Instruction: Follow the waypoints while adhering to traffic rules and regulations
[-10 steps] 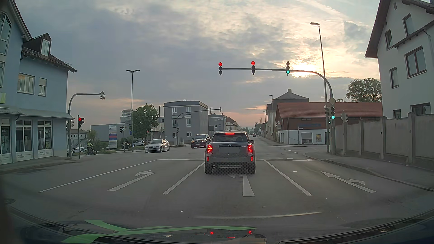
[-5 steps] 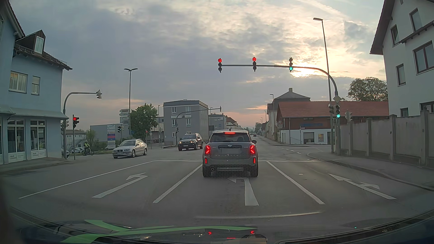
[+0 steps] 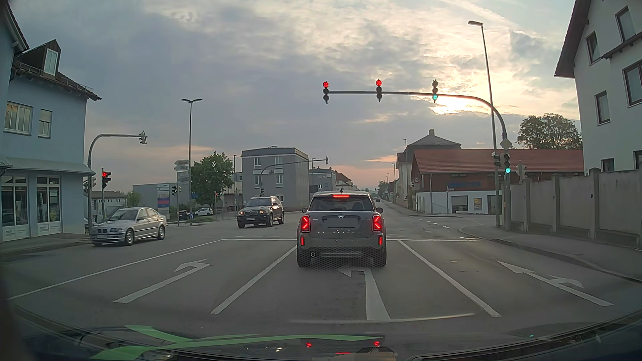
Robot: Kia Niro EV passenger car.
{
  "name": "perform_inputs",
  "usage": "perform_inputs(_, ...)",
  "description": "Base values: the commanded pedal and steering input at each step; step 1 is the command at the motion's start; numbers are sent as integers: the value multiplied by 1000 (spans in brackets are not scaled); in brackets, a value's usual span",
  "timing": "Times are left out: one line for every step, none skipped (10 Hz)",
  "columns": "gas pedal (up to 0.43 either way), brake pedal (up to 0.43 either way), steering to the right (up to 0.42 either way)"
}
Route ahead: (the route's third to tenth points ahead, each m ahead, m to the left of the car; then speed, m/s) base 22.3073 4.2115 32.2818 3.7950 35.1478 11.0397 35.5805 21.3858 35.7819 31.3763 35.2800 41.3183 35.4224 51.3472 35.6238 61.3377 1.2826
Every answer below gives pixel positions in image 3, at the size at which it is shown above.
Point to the grey pavement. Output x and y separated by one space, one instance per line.
35 245
566 248

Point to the grey building with flat roof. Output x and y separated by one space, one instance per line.
322 179

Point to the dark suv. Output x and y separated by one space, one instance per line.
261 210

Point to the low grey commercial building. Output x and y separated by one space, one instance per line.
155 198

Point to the red-roofed low building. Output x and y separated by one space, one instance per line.
461 175

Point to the white house with dark roof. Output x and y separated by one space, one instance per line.
609 100

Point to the large tree behind roof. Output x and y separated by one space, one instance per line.
549 133

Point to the direction signs on post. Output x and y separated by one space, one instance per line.
181 170

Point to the grey flat-roofed building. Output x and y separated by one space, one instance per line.
281 175

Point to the traffic light gantry with mast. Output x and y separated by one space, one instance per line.
505 200

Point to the small traffic light on pole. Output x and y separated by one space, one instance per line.
174 193

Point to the grey concrete wall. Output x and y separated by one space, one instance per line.
577 205

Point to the white parked car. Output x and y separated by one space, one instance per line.
204 211

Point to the silver saloon car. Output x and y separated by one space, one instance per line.
129 226

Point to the house with pyramid roof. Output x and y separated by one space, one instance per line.
419 165

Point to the double-headed street lamp post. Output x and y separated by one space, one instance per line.
189 150

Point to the light blue building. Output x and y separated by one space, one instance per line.
35 150

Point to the road markings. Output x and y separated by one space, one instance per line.
373 301

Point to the grey small car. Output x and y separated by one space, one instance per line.
341 235

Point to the car's own bonnet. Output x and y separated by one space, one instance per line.
240 346

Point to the grey asphalt road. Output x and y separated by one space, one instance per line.
311 296

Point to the green leafy tree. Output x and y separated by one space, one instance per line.
210 175

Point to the tall street lamp post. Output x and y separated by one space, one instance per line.
490 100

